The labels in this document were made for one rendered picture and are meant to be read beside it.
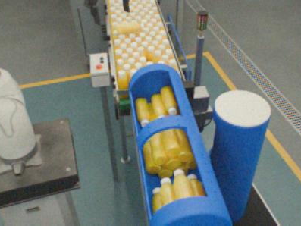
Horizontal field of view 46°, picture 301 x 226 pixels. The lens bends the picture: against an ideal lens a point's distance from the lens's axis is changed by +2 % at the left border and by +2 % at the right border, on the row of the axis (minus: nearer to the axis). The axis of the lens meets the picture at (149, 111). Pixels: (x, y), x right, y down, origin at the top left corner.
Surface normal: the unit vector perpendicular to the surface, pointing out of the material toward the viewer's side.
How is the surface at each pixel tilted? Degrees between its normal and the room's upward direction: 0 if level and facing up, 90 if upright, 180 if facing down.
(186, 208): 9
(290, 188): 0
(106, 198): 0
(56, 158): 1
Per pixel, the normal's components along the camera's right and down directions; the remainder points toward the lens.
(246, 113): -0.03, -0.74
